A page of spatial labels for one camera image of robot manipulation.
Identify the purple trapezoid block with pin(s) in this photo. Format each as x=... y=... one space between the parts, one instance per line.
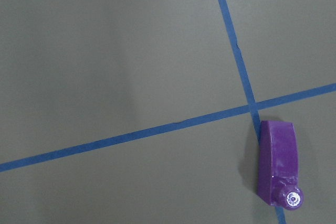
x=278 y=167

